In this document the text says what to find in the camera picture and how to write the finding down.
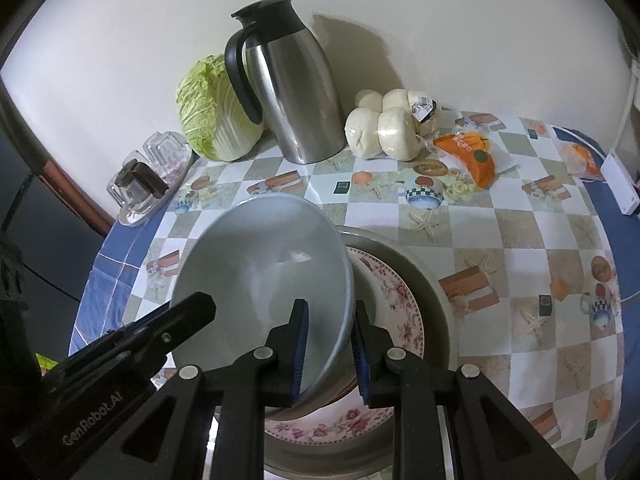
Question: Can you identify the bag of white steamed buns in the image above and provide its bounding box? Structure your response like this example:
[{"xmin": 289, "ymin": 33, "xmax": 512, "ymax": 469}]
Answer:
[{"xmin": 345, "ymin": 88, "xmax": 442, "ymax": 161}]

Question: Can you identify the stainless steel plate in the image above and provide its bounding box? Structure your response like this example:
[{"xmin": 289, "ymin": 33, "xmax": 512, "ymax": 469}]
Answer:
[{"xmin": 262, "ymin": 226, "xmax": 458, "ymax": 480}]

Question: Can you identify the clear glass tray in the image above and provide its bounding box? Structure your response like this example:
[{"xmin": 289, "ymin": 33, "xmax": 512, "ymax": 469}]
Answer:
[{"xmin": 117, "ymin": 145, "xmax": 196, "ymax": 228}]

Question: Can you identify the clear glass cup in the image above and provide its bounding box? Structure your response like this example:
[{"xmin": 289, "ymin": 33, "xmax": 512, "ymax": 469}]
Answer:
[
  {"xmin": 106, "ymin": 159, "xmax": 156, "ymax": 211},
  {"xmin": 143, "ymin": 131, "xmax": 192, "ymax": 181}
]

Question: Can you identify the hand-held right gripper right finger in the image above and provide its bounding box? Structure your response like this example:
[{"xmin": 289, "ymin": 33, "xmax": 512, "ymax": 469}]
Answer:
[{"xmin": 350, "ymin": 300, "xmax": 581, "ymax": 480}]

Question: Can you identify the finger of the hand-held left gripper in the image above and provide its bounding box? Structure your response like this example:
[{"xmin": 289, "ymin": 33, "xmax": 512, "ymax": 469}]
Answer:
[{"xmin": 107, "ymin": 291, "xmax": 217, "ymax": 361}]

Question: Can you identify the orange snack packet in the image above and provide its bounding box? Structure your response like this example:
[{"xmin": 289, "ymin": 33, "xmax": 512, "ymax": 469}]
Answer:
[
  {"xmin": 432, "ymin": 130, "xmax": 518, "ymax": 191},
  {"xmin": 560, "ymin": 140, "xmax": 603, "ymax": 181}
]

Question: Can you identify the stainless steel thermos jug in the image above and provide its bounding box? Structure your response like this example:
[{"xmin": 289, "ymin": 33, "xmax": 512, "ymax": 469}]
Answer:
[{"xmin": 223, "ymin": 0, "xmax": 348, "ymax": 165}]

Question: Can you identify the brown wooden bar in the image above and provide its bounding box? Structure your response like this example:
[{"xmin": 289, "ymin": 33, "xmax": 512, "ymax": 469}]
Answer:
[{"xmin": 0, "ymin": 77, "xmax": 116, "ymax": 236}]

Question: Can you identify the napa cabbage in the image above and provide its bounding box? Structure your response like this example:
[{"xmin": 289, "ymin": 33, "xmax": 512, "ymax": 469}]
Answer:
[{"xmin": 176, "ymin": 54, "xmax": 266, "ymax": 162}]

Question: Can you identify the white power bank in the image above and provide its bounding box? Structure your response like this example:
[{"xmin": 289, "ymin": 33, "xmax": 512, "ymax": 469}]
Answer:
[{"xmin": 600, "ymin": 156, "xmax": 640, "ymax": 216}]

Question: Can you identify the dark brown cup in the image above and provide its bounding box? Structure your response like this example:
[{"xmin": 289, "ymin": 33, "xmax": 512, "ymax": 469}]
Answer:
[{"xmin": 123, "ymin": 160, "xmax": 170, "ymax": 198}]

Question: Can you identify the checked printed tablecloth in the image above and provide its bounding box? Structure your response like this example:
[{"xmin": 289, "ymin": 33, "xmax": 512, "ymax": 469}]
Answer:
[{"xmin": 67, "ymin": 107, "xmax": 640, "ymax": 480}]

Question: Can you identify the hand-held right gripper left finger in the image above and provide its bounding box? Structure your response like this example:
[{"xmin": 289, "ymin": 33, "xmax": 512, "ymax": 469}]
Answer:
[{"xmin": 65, "ymin": 298, "xmax": 311, "ymax": 480}]

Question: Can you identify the pale blue bowl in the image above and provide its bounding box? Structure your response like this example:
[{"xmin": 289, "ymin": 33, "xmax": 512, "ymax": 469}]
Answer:
[{"xmin": 170, "ymin": 194, "xmax": 355, "ymax": 406}]

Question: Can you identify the pink floral rimmed plate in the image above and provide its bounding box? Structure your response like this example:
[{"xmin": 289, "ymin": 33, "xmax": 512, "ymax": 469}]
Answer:
[{"xmin": 264, "ymin": 247, "xmax": 426, "ymax": 456}]

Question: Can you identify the black cable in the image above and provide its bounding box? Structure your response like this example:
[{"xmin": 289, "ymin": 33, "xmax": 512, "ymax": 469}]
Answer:
[{"xmin": 25, "ymin": 260, "xmax": 81, "ymax": 303}]

